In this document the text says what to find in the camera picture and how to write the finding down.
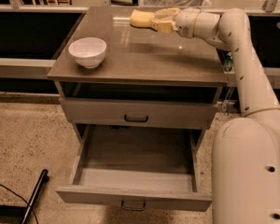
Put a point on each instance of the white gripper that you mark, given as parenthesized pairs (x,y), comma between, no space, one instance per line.
(186,21)

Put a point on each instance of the yellow sponge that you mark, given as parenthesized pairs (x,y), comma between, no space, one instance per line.
(141,19)

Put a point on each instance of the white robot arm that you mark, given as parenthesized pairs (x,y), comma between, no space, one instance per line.
(246,151)

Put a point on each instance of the grey drawer cabinet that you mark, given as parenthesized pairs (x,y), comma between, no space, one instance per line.
(140,65)

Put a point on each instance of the closed grey upper drawer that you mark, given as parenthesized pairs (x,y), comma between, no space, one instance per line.
(139,113)

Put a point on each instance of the open grey bottom drawer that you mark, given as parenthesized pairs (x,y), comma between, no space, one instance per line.
(136,168)

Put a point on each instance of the green bottle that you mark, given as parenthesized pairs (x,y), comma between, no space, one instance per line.
(228,62)

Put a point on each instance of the white bowl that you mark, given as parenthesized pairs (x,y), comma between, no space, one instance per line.
(88,52)

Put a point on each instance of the black pole on floor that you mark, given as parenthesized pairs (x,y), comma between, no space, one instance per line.
(29,210)

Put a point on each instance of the grey metal rail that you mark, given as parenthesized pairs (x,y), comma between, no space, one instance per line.
(25,68)

